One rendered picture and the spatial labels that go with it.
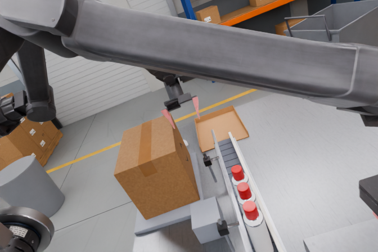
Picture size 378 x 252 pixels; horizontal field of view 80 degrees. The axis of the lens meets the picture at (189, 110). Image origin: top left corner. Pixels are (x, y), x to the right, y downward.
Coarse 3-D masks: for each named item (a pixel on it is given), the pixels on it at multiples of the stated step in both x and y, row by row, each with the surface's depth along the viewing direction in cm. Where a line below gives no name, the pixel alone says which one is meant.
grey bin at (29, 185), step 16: (16, 160) 252; (32, 160) 237; (0, 176) 232; (16, 176) 219; (32, 176) 230; (48, 176) 252; (0, 192) 217; (16, 192) 221; (32, 192) 230; (48, 192) 244; (32, 208) 234; (48, 208) 244
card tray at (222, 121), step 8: (216, 112) 142; (224, 112) 143; (232, 112) 140; (200, 120) 144; (208, 120) 142; (216, 120) 139; (224, 120) 136; (232, 120) 133; (240, 120) 127; (200, 128) 138; (208, 128) 135; (216, 128) 132; (224, 128) 129; (232, 128) 127; (240, 128) 124; (200, 136) 131; (208, 136) 128; (216, 136) 126; (224, 136) 123; (232, 136) 121; (240, 136) 118; (248, 136) 116; (200, 144) 123; (208, 144) 122
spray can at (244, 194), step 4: (240, 184) 62; (244, 184) 61; (248, 184) 61; (240, 188) 60; (244, 188) 60; (248, 188) 60; (240, 192) 60; (244, 192) 60; (248, 192) 60; (252, 192) 63; (240, 196) 62; (244, 196) 60; (248, 196) 60; (252, 196) 62; (240, 200) 62; (244, 200) 61; (252, 200) 61; (256, 200) 62; (240, 204) 62; (256, 204) 62
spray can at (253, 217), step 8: (248, 200) 57; (248, 208) 55; (256, 208) 55; (248, 216) 55; (256, 216) 55; (248, 224) 56; (256, 224) 55; (264, 224) 57; (248, 232) 60; (256, 232) 56; (264, 232) 57; (256, 240) 58; (264, 240) 58; (256, 248) 61; (264, 248) 60; (272, 248) 62
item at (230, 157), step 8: (224, 144) 110; (232, 144) 108; (224, 152) 105; (232, 152) 103; (224, 160) 101; (232, 160) 99; (232, 176) 92; (232, 184) 88; (240, 208) 78; (272, 240) 66
